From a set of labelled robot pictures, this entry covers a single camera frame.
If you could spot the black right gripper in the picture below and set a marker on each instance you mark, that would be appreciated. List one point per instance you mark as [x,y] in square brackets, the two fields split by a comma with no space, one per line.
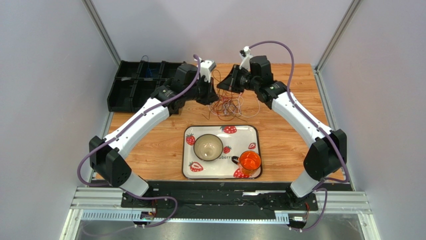
[235,80]

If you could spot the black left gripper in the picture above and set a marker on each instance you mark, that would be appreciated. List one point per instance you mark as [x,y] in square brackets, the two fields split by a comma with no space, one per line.
[211,95]

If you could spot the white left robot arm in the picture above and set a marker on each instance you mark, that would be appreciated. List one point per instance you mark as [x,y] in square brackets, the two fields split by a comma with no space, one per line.
[108,155]

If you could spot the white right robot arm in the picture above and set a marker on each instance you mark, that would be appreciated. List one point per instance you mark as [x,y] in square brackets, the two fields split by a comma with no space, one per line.
[327,147]

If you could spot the beige ceramic bowl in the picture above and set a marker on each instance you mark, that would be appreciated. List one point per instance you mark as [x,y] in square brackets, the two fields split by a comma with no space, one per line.
[208,147]

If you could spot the strawberry print white tray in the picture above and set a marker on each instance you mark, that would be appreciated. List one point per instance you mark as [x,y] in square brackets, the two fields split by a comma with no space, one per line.
[236,139]

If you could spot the black compartment storage bin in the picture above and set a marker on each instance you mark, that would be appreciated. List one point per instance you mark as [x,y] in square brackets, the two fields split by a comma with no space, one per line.
[134,82]

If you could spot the orange translucent mug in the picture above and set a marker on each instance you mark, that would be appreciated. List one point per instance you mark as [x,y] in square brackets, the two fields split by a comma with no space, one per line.
[247,163]

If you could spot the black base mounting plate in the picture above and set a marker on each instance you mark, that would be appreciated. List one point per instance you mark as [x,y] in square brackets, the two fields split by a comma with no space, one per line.
[220,200]

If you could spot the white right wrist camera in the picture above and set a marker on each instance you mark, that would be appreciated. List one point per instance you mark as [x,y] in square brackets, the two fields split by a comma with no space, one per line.
[245,55]

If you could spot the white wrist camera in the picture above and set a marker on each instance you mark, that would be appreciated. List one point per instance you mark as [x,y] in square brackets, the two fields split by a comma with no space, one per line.
[245,55]
[206,69]

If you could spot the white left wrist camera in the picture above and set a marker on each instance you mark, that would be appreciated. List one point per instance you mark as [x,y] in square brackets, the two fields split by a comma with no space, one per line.
[206,69]

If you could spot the aluminium frame rail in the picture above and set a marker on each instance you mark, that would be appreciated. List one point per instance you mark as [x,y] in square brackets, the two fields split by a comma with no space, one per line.
[343,214]

